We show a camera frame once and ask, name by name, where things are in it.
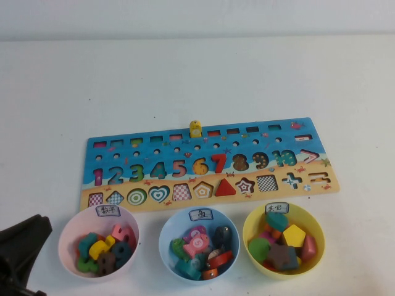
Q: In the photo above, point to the blue plastic bowl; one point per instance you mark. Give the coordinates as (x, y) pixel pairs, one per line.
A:
(232, 234)

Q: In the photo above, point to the yellow pentagon piece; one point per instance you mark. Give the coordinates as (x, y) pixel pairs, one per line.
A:
(293, 235)

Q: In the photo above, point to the yellow number six piece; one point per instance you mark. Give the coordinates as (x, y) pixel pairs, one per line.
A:
(100, 246)

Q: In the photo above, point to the green fish block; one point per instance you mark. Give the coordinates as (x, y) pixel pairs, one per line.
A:
(177, 246)

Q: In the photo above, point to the green number three piece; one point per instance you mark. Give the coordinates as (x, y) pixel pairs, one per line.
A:
(83, 265)

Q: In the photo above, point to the red number seven piece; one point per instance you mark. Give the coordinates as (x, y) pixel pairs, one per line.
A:
(219, 165)

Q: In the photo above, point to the paper label on yellow bowl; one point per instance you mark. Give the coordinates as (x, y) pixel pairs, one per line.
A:
(277, 208)

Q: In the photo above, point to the teal fish block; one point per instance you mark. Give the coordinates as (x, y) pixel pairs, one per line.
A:
(185, 266)

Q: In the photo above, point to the brown star piece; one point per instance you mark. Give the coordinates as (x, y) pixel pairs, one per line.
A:
(279, 256)

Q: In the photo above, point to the yellow plastic bowl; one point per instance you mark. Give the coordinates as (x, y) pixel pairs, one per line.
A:
(314, 222)

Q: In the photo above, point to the brown number eight piece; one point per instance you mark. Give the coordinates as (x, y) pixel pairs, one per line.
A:
(106, 263)

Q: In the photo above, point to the paper label on blue bowl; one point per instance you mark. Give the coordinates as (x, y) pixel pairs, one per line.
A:
(201, 215)

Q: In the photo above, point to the pink shape piece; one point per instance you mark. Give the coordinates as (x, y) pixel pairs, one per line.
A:
(268, 239)

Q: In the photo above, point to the teal oval shape piece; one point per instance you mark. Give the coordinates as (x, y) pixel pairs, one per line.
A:
(276, 220)

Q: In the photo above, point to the yellow fish block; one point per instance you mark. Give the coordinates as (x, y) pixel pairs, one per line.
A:
(195, 129)

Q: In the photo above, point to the red shape piece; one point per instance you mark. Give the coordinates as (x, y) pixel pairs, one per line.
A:
(268, 266)

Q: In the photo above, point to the pink fish block with five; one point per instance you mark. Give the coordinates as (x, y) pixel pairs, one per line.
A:
(196, 245)

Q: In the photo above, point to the blue shape piece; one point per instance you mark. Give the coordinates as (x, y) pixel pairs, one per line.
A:
(293, 263)

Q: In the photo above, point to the orange fish block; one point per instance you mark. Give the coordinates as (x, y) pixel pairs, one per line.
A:
(211, 273)

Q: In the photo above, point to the green circle piece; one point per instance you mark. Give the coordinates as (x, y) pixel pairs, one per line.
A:
(257, 249)

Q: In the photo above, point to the pink trapezoid piece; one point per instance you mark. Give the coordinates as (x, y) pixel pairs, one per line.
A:
(310, 249)

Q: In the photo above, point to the red triangle piece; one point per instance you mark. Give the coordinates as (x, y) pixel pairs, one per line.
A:
(225, 189)

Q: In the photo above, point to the paper label on pink bowl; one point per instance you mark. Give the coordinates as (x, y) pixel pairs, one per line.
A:
(108, 211)

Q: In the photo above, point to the black fish block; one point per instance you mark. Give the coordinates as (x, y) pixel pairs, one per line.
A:
(222, 235)

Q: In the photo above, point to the blue sea-themed wooden puzzle board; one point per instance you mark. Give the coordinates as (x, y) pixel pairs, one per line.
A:
(321, 185)

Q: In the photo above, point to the purple fish block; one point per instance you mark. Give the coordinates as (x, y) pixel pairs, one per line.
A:
(197, 230)

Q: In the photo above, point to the pink plastic bowl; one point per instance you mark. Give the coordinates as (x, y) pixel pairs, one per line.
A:
(71, 234)

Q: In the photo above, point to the orange shape piece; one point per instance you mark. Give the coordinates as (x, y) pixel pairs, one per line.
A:
(268, 229)

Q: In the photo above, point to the red fish block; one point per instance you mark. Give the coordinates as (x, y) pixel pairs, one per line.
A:
(222, 259)

